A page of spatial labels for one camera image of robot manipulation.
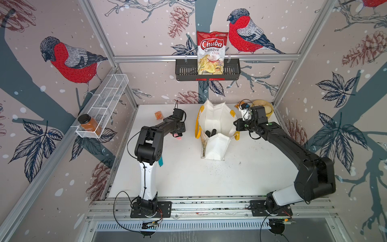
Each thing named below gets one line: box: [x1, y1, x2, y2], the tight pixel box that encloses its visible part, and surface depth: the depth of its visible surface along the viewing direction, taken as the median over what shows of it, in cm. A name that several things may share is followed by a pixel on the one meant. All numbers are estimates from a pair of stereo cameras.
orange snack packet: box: [154, 110, 164, 120], surface depth 116 cm
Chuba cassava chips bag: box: [196, 30, 229, 76], surface depth 87 cm
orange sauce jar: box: [77, 113, 102, 136], surface depth 63 cm
